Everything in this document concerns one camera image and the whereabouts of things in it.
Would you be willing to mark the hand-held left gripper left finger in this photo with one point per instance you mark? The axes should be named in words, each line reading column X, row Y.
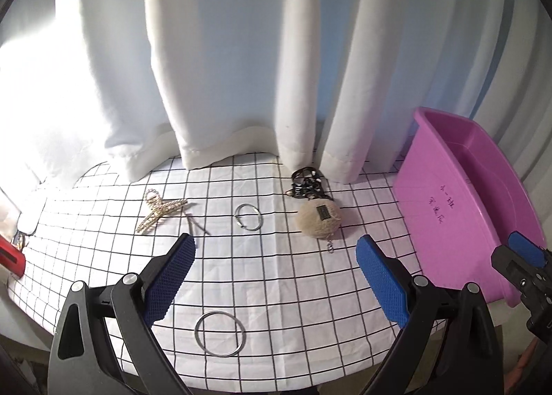
column 170, row 278

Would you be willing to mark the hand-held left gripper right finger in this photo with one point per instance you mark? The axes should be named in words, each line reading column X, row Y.
column 381, row 283

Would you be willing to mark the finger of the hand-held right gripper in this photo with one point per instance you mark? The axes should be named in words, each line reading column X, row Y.
column 509, row 268
column 524, row 246

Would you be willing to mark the dark bobby pin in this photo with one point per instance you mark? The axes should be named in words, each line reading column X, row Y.
column 196, row 227

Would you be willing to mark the pearl hair claw clip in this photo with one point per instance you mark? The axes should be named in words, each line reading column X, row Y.
column 160, row 211

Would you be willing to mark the pink plastic bin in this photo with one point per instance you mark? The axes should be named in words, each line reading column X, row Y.
column 448, row 222

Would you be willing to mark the small silver bangle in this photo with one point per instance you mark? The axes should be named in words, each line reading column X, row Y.
column 254, row 227

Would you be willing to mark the black beaded hair claw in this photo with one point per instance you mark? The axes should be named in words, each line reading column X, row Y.
column 304, row 188

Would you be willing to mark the black-checked white tablecloth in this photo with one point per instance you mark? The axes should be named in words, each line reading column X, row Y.
column 267, row 274

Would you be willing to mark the red box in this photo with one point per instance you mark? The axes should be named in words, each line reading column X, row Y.
column 11, row 257

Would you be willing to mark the white curtain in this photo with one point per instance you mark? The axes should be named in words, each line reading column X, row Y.
column 215, row 54

